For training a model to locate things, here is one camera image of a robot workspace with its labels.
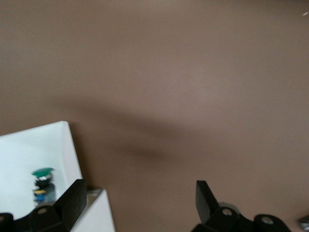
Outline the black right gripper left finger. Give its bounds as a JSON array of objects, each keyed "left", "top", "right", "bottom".
[{"left": 0, "top": 179, "right": 87, "bottom": 232}]

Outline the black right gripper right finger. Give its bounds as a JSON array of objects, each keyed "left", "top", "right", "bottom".
[{"left": 192, "top": 180, "right": 290, "bottom": 232}]

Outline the green push button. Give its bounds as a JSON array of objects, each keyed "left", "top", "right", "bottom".
[{"left": 31, "top": 167, "right": 56, "bottom": 208}]

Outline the white plastic drawer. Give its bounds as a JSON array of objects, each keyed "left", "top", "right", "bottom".
[{"left": 0, "top": 120, "right": 85, "bottom": 219}]

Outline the white drawer cabinet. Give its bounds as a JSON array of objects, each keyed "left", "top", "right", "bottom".
[{"left": 71, "top": 188, "right": 117, "bottom": 232}]

